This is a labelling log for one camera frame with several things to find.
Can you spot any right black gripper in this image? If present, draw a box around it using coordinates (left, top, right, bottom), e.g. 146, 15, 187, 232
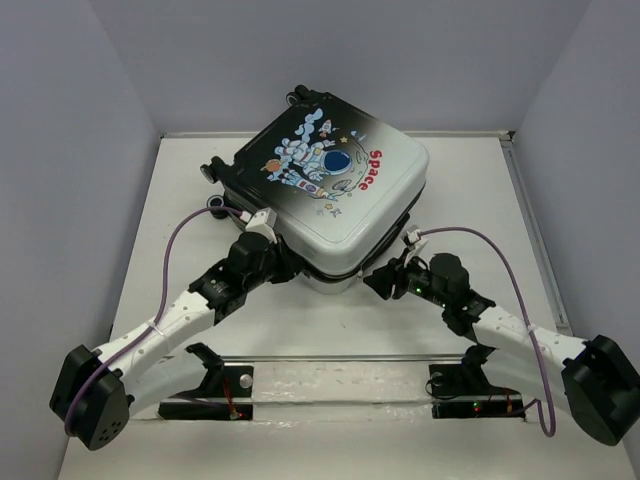
361, 248, 449, 309

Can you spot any black suitcase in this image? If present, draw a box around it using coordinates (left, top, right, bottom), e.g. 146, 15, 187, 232
200, 85, 429, 295

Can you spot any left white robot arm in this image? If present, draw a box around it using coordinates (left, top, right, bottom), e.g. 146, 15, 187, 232
49, 232, 303, 451

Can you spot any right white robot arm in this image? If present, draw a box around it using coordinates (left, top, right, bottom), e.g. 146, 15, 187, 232
364, 253, 639, 446

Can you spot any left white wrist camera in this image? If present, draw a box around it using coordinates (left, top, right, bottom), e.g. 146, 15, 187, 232
239, 208, 278, 243

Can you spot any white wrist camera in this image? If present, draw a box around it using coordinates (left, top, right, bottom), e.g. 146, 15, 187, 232
239, 208, 278, 243
401, 225, 428, 267

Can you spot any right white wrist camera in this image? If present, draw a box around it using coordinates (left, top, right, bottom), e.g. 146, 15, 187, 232
401, 225, 428, 267

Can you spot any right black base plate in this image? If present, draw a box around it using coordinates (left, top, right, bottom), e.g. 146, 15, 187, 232
425, 363, 526, 420

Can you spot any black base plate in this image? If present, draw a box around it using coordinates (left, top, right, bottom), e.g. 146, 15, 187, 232
425, 363, 526, 420
157, 364, 254, 421

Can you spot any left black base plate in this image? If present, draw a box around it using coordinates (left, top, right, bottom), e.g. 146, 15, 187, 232
157, 364, 254, 421

